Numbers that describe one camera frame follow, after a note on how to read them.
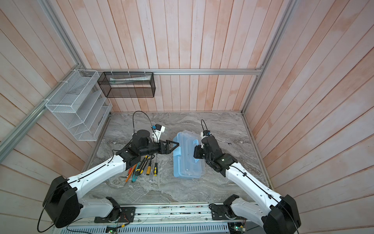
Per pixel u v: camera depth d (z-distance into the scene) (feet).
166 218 2.40
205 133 2.31
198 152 2.35
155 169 2.87
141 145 2.00
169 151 2.17
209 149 1.90
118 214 2.28
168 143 2.20
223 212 2.40
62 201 1.31
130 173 2.83
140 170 2.86
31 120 1.98
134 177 2.82
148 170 2.88
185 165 2.45
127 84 3.41
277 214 1.27
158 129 2.29
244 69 3.14
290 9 2.25
